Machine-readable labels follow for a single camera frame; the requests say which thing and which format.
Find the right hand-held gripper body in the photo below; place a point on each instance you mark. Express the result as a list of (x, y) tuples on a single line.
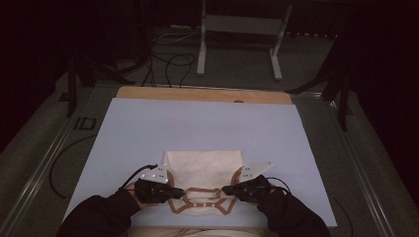
[(253, 187)]

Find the light blue mat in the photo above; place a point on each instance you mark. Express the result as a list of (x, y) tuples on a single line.
[(164, 125)]

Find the person's left hand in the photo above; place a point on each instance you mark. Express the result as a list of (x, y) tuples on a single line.
[(140, 204)]

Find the person's right hand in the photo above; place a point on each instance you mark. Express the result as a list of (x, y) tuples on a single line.
[(274, 190)]

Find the small round dark knob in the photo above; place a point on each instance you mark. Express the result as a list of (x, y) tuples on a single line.
[(238, 101)]

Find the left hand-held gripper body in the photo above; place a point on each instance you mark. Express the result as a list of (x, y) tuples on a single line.
[(151, 189)]

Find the white baby bodysuit brown trim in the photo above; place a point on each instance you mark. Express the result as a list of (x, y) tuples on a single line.
[(202, 168)]

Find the white metal stand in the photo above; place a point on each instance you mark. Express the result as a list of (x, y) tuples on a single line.
[(243, 24)]

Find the black rectangular floor bracket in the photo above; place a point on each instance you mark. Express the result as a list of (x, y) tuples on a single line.
[(79, 123)]

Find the metal floor rail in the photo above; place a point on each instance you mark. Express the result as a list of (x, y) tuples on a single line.
[(39, 171), (362, 174)]

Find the black tripod stand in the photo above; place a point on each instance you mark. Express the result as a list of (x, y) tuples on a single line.
[(342, 98), (70, 85)]

